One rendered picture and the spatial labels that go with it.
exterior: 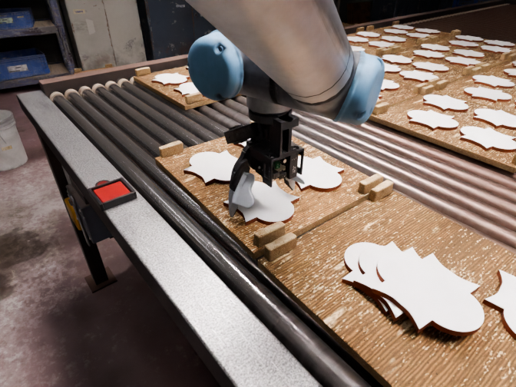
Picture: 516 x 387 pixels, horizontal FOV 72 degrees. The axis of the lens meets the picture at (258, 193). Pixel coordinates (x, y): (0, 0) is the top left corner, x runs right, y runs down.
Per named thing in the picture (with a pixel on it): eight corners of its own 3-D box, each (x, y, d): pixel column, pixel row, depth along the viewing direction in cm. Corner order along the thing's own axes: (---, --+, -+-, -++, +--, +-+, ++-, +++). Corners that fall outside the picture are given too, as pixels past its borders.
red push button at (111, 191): (104, 208, 73) (102, 203, 72) (94, 195, 77) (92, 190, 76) (132, 197, 76) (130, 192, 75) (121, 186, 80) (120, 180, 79)
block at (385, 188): (374, 203, 71) (377, 192, 69) (366, 199, 72) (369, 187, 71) (392, 193, 74) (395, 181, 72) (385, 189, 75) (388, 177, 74)
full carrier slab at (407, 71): (427, 94, 129) (430, 81, 126) (339, 69, 155) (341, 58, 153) (473, 76, 147) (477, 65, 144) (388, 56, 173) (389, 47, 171)
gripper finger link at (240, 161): (227, 190, 62) (251, 144, 61) (223, 185, 63) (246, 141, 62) (246, 195, 66) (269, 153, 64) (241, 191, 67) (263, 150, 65)
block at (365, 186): (363, 196, 73) (365, 184, 72) (356, 192, 74) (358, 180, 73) (382, 186, 76) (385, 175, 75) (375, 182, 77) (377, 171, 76)
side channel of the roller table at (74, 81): (50, 109, 134) (41, 84, 129) (46, 104, 138) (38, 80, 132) (502, 10, 344) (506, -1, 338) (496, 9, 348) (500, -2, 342)
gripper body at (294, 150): (269, 191, 60) (270, 124, 53) (239, 170, 65) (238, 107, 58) (302, 176, 63) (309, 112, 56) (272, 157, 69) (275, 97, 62)
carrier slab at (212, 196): (253, 259, 60) (253, 253, 59) (155, 163, 87) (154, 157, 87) (384, 190, 77) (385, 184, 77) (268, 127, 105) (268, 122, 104)
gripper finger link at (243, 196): (234, 227, 61) (259, 180, 60) (216, 210, 65) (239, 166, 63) (246, 229, 63) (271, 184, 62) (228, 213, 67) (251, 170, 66)
